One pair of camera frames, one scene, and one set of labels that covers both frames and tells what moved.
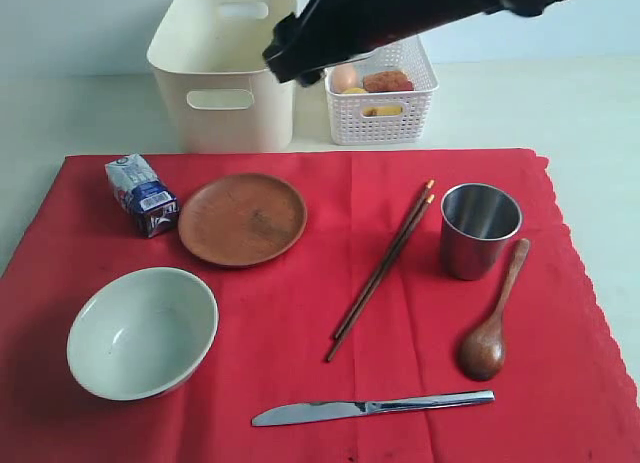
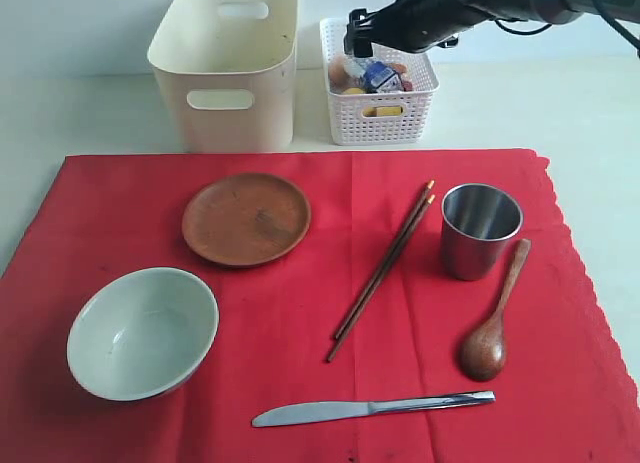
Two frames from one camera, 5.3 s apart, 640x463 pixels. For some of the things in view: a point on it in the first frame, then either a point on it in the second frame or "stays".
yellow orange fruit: [355, 90] stays
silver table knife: [331, 410] stays
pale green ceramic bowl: [136, 336] stays
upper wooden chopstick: [419, 202] stays
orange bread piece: [387, 81] → [400, 68]
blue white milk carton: [153, 209] → [380, 77]
